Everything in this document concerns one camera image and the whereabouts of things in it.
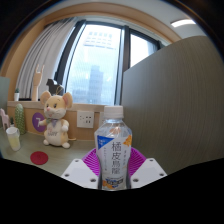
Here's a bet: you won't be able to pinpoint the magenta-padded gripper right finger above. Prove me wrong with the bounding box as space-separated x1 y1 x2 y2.
128 147 168 190

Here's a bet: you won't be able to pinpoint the ceiling lights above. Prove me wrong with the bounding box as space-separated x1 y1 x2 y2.
170 18 197 28

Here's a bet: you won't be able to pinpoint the clear plastic drink bottle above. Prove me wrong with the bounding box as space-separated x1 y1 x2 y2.
94 105 133 192

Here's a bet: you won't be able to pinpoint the light grey curtain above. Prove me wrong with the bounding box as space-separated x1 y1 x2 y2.
16 18 79 100

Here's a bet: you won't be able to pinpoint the wooden back ledge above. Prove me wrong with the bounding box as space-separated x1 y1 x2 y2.
6 100 106 141

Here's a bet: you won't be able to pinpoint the dark-framed window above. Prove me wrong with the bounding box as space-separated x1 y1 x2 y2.
54 19 168 106

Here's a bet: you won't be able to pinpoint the wooden hand model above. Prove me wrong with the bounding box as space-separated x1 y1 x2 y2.
31 64 45 102

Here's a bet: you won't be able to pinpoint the flat round red coaster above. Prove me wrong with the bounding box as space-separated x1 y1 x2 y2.
30 150 49 166

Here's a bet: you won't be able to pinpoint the white wall socket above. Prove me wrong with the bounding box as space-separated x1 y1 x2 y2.
98 111 105 128
76 110 95 129

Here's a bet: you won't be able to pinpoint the beige plush mouse toy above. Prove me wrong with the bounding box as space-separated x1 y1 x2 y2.
37 90 74 149

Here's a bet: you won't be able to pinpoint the round purple number sign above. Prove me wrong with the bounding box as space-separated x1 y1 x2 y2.
31 112 48 133

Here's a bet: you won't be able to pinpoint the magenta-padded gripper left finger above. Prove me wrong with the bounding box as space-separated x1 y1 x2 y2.
60 148 101 190

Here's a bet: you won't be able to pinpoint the grey-green desk divider panel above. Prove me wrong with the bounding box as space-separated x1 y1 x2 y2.
0 76 11 114
120 35 224 176

